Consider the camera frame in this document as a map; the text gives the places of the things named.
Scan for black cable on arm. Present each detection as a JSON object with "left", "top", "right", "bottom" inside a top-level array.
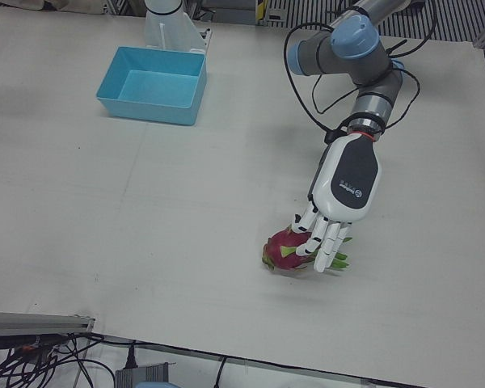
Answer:
[{"left": 282, "top": 22, "right": 424, "bottom": 146}]

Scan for black cable with plug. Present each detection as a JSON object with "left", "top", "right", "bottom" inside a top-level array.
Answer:
[{"left": 125, "top": 341, "right": 139, "bottom": 369}]

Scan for white stand column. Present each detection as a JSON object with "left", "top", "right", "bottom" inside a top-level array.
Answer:
[{"left": 142, "top": 0, "right": 207, "bottom": 53}]

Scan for light blue plastic bin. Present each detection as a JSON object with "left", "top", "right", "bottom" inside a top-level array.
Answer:
[{"left": 95, "top": 45, "right": 209, "bottom": 127}]

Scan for grey power adapter box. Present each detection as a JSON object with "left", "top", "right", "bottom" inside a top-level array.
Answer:
[{"left": 115, "top": 362, "right": 171, "bottom": 388}]

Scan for ribbed metal grating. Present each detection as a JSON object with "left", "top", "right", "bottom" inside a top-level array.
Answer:
[{"left": 201, "top": 0, "right": 485, "bottom": 44}]

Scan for tangled black cables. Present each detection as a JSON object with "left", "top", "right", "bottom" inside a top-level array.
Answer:
[{"left": 0, "top": 331, "right": 116, "bottom": 388}]

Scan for pink dragon fruit green leaves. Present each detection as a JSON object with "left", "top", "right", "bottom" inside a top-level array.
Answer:
[{"left": 261, "top": 226, "right": 354, "bottom": 276}]

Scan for thin black cable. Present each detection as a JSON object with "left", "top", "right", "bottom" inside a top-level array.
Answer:
[{"left": 215, "top": 355, "right": 228, "bottom": 388}]

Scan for black power strip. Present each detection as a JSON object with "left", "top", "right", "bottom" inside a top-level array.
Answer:
[{"left": 0, "top": 333, "right": 61, "bottom": 353}]

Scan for aluminium profile rail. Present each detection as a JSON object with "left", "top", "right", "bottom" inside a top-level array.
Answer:
[{"left": 0, "top": 310, "right": 96, "bottom": 336}]

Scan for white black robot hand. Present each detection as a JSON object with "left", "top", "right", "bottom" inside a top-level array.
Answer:
[{"left": 289, "top": 131, "right": 384, "bottom": 274}]

